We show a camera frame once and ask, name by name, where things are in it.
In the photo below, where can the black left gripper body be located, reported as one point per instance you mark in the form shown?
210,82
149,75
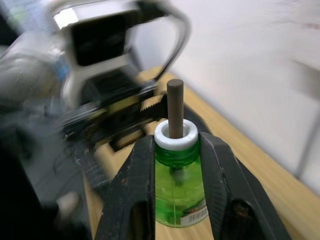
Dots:
117,117

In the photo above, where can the green liquid bottle brown wick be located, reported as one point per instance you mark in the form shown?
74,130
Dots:
176,180

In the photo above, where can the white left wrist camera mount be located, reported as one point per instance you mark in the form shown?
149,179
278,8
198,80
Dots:
75,75

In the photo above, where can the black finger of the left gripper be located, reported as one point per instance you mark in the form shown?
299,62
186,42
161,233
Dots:
96,172
193,117

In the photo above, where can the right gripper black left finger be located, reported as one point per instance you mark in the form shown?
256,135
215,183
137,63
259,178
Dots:
135,190

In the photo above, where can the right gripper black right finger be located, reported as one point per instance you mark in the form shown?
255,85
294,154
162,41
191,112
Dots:
225,185

